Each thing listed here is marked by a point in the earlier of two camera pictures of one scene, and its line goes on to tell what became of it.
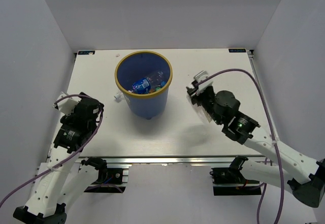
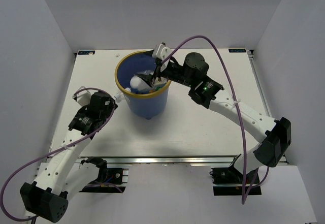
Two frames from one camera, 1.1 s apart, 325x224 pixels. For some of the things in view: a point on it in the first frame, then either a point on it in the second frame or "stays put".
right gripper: [194, 97] → [149, 78]
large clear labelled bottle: [201, 110] → [137, 83]
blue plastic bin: [136, 65] stays put
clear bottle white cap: [118, 97] stays put
